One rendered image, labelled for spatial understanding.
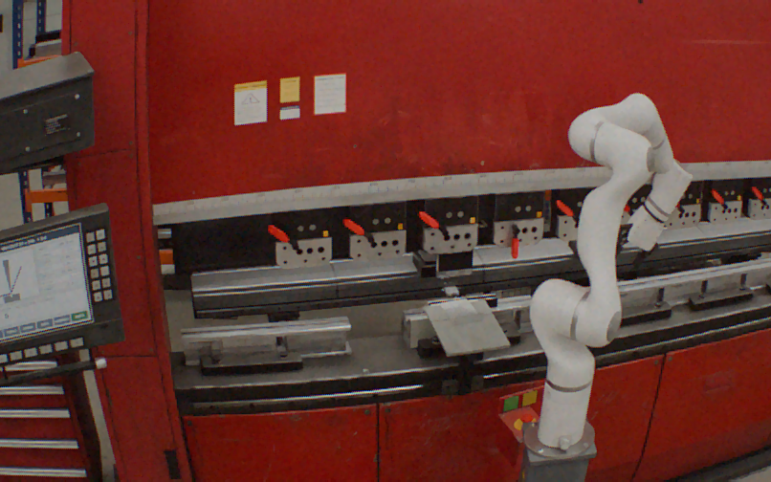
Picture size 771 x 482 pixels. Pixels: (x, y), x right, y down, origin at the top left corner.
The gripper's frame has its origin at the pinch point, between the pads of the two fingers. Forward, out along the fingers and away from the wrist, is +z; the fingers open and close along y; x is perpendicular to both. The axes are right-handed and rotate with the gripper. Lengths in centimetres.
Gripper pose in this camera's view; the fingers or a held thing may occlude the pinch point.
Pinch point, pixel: (626, 257)
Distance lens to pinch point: 291.6
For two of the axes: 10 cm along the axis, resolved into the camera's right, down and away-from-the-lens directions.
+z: -5.0, 7.7, 3.9
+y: -8.4, -3.3, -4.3
